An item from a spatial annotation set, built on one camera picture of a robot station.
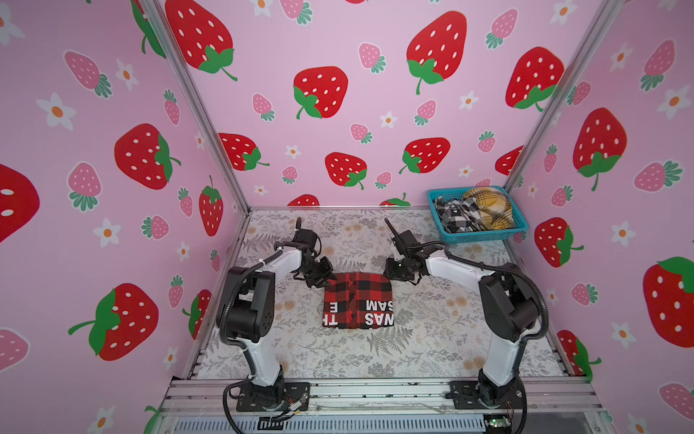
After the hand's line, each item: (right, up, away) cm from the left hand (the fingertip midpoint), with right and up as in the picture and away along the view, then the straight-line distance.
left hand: (336, 278), depth 93 cm
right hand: (+17, +1, +1) cm, 17 cm away
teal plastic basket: (+72, +20, +11) cm, 76 cm away
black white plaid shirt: (+48, +22, +12) cm, 54 cm away
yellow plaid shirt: (+63, +26, +14) cm, 70 cm away
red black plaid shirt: (+8, -7, -5) cm, 11 cm away
